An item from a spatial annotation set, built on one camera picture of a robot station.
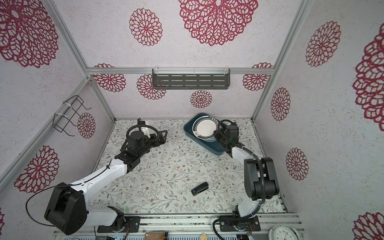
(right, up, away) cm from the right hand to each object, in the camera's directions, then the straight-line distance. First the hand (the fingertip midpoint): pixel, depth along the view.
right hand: (213, 128), depth 93 cm
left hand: (-30, -4, -10) cm, 32 cm away
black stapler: (-7, -32, -11) cm, 35 cm away
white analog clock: (+29, -49, -24) cm, 62 cm away
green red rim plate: (-6, +1, +7) cm, 9 cm away
